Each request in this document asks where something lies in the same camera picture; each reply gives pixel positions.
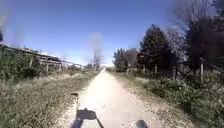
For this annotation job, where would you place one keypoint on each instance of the dark green tree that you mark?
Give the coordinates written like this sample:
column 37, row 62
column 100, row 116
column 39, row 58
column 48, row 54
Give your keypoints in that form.
column 120, row 61

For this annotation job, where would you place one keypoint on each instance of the thin bare tree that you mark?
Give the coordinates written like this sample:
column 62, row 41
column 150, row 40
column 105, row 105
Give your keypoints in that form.
column 96, row 56

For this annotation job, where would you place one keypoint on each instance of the pale gravel dirt path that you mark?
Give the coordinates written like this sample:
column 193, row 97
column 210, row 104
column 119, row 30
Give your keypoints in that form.
column 110, row 96

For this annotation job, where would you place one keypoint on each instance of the dark conifer tree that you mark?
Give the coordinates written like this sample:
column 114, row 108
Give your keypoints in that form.
column 155, row 46

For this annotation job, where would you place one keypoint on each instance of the robot's own part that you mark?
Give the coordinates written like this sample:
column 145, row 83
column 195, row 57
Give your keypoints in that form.
column 76, row 124
column 142, row 124

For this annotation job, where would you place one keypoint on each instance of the overgrown grass verge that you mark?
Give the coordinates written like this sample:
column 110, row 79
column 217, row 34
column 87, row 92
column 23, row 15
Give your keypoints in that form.
column 176, row 90
column 33, row 100

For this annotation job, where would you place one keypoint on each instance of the group of dark trees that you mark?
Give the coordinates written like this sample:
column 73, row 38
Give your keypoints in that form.
column 203, row 36

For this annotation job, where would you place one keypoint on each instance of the green bush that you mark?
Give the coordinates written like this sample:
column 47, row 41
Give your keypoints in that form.
column 16, row 65

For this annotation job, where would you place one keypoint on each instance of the wooden rail fence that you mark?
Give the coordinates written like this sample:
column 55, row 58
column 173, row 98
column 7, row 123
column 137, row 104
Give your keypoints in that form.
column 20, row 50
column 201, row 70

